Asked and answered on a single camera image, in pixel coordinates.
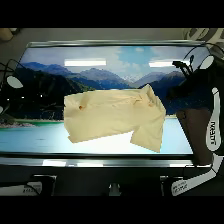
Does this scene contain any brown garment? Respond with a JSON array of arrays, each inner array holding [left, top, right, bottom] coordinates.
[[175, 107, 214, 166]]

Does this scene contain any cream shirt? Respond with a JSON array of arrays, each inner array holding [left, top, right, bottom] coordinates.
[[62, 83, 167, 154]]

